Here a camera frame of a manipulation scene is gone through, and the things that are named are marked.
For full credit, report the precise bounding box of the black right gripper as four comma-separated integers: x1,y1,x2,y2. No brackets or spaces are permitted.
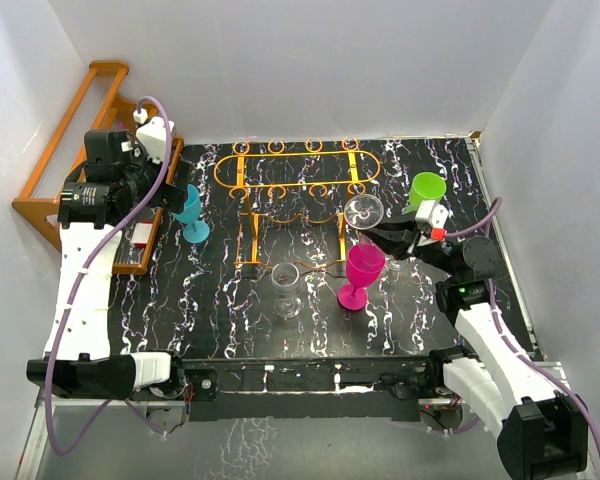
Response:
359,212,459,278

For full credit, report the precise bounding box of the teal plastic wine glass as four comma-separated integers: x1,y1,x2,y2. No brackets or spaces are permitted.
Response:
173,184,210,244

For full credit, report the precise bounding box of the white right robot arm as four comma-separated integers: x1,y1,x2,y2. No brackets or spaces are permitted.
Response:
363,220,588,479

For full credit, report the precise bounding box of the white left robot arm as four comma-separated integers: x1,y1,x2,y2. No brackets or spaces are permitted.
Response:
26,117,187,400

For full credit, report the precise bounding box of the magenta plastic wine glass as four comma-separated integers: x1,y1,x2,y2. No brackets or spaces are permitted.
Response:
337,244,385,311

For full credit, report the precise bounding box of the green plastic wine glass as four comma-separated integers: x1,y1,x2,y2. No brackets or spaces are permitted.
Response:
402,172,446,214

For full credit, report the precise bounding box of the orange wooden shelf rack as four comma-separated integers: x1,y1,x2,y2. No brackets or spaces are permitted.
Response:
11,60,185,276

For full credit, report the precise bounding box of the clear short wine glass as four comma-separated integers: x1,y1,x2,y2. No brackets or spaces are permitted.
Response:
271,263,302,319

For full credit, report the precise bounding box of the red and white eraser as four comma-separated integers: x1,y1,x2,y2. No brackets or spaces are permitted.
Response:
131,222,153,248

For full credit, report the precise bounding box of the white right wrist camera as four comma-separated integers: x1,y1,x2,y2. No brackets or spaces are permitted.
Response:
415,200,449,242

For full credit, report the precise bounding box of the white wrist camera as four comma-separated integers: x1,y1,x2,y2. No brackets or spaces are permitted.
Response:
133,108,167,165
415,200,449,242

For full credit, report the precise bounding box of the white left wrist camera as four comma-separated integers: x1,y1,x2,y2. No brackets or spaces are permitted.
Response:
133,108,167,165

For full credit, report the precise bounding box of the gold wire wine glass rack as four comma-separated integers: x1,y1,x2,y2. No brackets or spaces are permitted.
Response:
213,139,383,278

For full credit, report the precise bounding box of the aluminium base frame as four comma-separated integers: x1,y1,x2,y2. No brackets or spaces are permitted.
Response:
26,346,588,479

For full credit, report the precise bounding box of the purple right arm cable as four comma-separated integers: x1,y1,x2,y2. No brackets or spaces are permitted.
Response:
444,197,600,480

